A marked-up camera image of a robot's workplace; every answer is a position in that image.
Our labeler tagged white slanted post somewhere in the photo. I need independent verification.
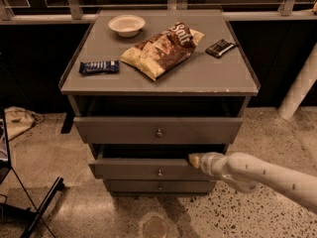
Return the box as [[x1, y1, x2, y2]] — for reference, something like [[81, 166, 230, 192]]
[[277, 44, 317, 120]]

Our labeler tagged black chocolate bar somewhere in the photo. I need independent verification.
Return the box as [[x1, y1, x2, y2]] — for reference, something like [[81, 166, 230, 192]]
[[205, 39, 237, 59]]

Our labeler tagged grey drawer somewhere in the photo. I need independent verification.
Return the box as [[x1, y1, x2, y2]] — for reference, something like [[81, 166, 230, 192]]
[[89, 144, 226, 180], [104, 180, 216, 193], [74, 117, 242, 145]]

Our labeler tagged grey drawer cabinet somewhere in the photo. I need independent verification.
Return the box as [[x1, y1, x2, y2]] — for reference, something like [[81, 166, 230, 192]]
[[58, 9, 262, 194]]

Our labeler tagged white paper bowl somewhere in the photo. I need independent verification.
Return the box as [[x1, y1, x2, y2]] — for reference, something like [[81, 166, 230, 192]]
[[108, 15, 146, 38]]

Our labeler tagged beige cloth bag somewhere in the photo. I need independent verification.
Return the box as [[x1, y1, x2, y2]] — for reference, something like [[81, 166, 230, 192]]
[[5, 106, 44, 140]]

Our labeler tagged metal window railing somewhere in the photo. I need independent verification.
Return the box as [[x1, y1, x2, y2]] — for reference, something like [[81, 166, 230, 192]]
[[0, 0, 317, 25]]

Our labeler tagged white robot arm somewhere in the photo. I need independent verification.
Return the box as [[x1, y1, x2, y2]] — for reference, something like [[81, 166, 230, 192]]
[[188, 152, 317, 213]]

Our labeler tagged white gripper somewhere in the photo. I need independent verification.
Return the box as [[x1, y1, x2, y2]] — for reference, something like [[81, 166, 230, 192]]
[[188, 152, 228, 177]]

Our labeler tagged black tripod stand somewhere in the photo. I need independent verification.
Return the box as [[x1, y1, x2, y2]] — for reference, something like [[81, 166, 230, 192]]
[[0, 108, 64, 238]]

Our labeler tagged grey bottom drawer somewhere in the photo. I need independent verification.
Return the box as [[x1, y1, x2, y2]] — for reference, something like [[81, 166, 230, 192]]
[[104, 180, 216, 193]]

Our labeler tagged blue snack bar wrapper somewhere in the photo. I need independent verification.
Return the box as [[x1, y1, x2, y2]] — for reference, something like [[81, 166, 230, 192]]
[[79, 60, 119, 75]]

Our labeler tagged brown yellow chip bag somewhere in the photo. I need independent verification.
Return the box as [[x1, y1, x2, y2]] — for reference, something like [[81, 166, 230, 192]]
[[121, 22, 204, 81]]

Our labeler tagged grey top drawer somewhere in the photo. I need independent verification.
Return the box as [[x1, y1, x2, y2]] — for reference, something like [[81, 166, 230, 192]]
[[74, 117, 242, 145]]

